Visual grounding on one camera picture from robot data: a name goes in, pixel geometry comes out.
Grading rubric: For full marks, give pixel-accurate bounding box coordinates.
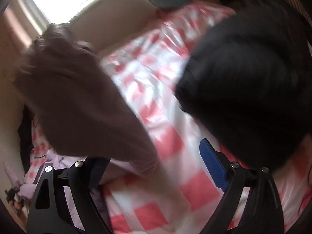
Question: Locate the lilac purple jacket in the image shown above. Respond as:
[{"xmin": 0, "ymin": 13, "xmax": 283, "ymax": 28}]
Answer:
[{"xmin": 13, "ymin": 25, "xmax": 191, "ymax": 221}]

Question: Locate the pink checked plastic bed cover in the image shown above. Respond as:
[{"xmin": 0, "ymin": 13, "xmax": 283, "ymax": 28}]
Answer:
[{"xmin": 24, "ymin": 2, "xmax": 312, "ymax": 234}]

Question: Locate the black puffer jacket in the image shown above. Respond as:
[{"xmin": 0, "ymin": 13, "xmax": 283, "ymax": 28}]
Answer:
[{"xmin": 175, "ymin": 0, "xmax": 311, "ymax": 170}]

